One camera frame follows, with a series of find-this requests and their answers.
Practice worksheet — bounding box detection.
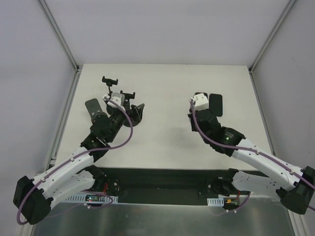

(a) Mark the aluminium frame rail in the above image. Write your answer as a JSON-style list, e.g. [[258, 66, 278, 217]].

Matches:
[[36, 0, 82, 73], [248, 0, 300, 74]]

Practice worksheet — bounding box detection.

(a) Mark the white slotted cable duct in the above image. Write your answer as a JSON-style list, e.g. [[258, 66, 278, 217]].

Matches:
[[207, 196, 239, 207], [64, 193, 118, 204]]

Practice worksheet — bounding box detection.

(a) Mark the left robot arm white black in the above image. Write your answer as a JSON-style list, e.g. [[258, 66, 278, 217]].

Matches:
[[13, 103, 145, 225]]

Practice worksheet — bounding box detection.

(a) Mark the black round-base phone stand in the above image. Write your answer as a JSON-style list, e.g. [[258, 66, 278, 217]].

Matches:
[[102, 76, 118, 99], [120, 90, 139, 127]]

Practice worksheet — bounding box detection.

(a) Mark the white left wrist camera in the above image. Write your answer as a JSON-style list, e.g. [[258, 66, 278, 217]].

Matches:
[[103, 92, 125, 108]]

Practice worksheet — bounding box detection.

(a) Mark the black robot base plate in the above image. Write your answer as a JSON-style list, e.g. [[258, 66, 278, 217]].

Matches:
[[90, 168, 234, 206]]

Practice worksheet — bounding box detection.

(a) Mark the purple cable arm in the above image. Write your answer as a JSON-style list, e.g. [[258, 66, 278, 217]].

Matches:
[[16, 95, 135, 226], [189, 98, 315, 212]]

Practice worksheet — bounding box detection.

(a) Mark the small metal folding phone stand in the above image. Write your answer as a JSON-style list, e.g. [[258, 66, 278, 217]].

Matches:
[[85, 98, 105, 123]]

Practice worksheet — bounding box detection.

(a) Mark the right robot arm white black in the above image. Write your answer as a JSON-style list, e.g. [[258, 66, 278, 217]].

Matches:
[[188, 109, 315, 215]]

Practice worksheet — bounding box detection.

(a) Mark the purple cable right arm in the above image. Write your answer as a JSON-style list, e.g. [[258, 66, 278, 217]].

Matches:
[[189, 98, 315, 212]]

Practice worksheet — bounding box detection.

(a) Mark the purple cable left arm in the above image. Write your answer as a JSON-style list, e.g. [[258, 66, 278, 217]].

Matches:
[[16, 95, 135, 226]]

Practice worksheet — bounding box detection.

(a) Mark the aluminium frame rail left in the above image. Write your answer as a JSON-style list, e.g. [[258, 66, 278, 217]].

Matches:
[[36, 0, 82, 73]]

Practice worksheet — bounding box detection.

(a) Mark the aluminium frame rail right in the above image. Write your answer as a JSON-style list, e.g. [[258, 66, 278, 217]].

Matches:
[[248, 0, 300, 74]]

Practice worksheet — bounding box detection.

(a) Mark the white slotted cable duct right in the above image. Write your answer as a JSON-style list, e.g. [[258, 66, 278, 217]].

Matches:
[[207, 196, 239, 207]]

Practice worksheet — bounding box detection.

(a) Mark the white slotted cable duct left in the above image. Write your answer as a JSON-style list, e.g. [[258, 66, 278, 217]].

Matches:
[[64, 193, 118, 204]]

